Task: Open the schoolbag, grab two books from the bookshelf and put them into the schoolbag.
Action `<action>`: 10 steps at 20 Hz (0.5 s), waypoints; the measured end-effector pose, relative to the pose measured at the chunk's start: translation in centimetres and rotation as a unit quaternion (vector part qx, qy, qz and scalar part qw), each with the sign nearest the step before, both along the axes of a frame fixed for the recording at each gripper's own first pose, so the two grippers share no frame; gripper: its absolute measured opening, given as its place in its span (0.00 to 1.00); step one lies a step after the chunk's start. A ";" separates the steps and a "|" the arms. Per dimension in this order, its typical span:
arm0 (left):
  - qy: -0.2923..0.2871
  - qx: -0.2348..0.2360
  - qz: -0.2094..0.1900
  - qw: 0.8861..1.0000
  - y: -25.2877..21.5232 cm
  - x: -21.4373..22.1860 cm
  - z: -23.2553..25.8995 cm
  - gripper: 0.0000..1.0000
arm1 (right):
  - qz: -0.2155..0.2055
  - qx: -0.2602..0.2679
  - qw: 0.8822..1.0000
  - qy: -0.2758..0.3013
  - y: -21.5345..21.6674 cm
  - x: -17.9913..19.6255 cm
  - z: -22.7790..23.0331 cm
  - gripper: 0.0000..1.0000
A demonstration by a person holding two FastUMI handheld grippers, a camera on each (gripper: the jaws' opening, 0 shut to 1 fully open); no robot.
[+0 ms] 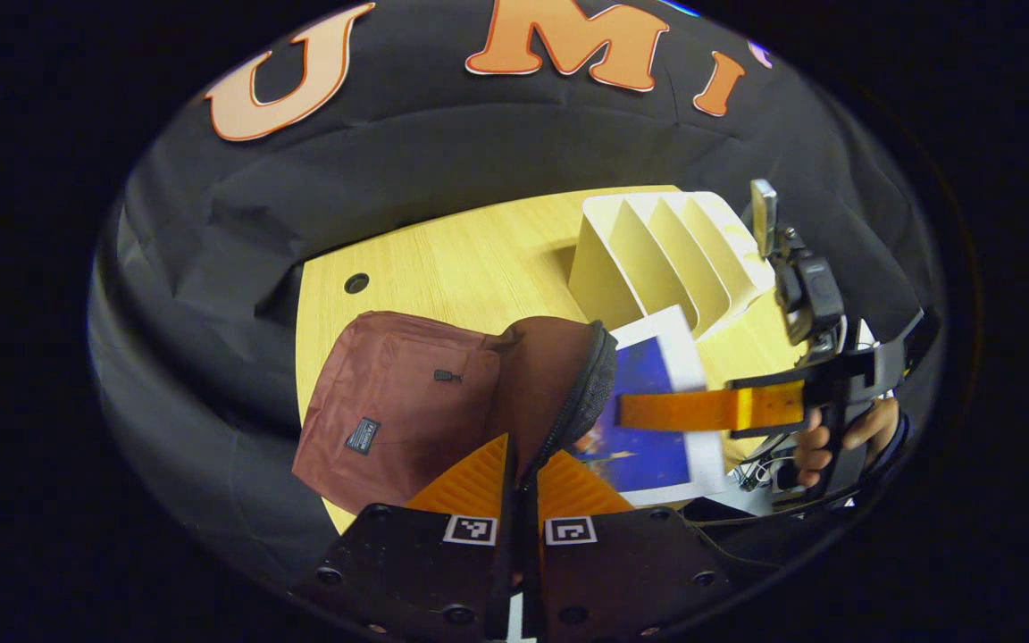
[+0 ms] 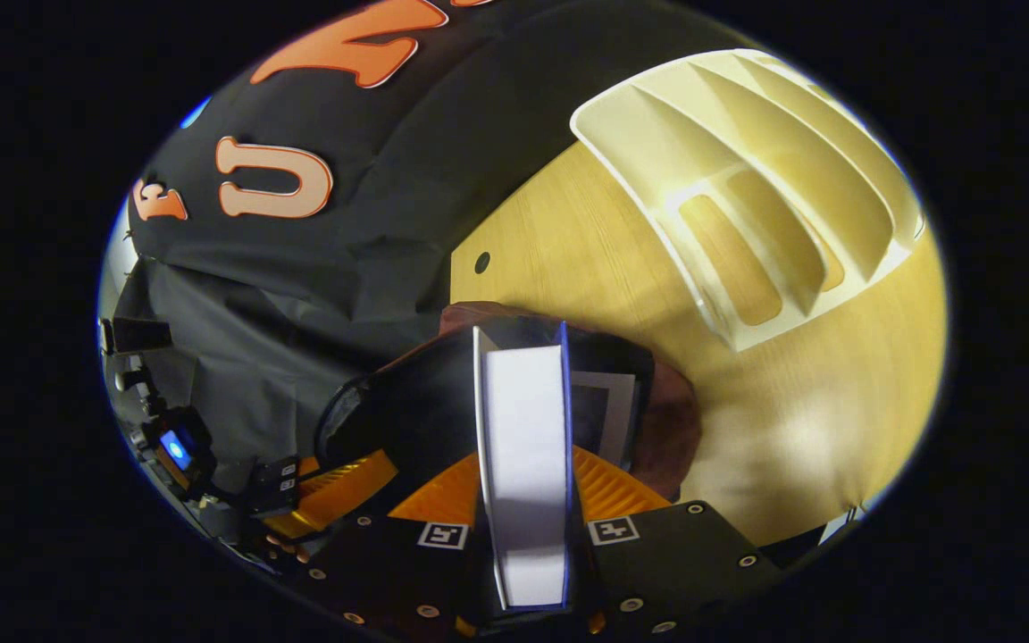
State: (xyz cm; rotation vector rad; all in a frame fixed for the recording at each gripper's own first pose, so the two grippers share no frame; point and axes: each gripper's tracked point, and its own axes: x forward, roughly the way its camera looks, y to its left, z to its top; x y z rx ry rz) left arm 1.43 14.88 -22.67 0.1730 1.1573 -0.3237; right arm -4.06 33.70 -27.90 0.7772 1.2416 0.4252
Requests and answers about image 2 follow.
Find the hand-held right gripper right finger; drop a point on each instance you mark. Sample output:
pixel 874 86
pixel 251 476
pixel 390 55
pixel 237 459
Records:
pixel 684 554

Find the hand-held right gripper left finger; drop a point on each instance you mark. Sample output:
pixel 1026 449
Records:
pixel 380 572

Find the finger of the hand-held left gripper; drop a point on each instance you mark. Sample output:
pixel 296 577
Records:
pixel 336 469
pixel 345 500

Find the maroon schoolbag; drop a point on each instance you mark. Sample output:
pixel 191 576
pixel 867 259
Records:
pixel 671 420

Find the black and white book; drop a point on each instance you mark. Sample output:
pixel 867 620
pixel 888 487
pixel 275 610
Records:
pixel 619 420

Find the blue cover book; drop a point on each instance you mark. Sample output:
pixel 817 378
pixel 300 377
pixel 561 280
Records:
pixel 523 446

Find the white plastic bookshelf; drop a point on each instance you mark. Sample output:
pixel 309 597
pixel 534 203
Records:
pixel 747 179

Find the black rectangular device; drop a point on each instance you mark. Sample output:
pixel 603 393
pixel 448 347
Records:
pixel 135 335

